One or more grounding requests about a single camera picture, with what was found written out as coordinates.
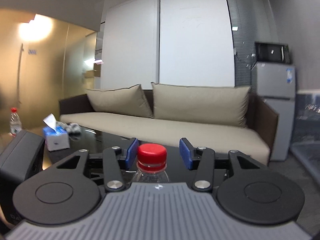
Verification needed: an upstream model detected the clear water bottle red label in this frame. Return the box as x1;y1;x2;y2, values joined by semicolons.
131;168;170;183

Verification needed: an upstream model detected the blue white tissue box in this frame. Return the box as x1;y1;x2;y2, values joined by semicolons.
42;114;70;152

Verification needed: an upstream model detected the grey crumpled cloth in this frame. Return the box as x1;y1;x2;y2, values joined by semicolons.
56;121;81;134

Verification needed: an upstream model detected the beige brown sofa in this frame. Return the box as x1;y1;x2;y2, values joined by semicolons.
59;87;278;165

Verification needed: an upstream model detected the right beige cushion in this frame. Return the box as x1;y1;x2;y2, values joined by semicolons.
152;82;250;127

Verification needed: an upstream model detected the beige cushion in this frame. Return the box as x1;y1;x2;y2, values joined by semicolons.
152;82;250;127
86;84;153;118

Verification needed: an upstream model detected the left beige cushion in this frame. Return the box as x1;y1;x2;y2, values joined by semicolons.
86;84;153;118

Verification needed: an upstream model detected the silver refrigerator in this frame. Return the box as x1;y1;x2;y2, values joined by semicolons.
254;62;296;161

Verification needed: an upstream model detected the black microwave oven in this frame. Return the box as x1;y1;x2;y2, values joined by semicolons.
255;42;291;64

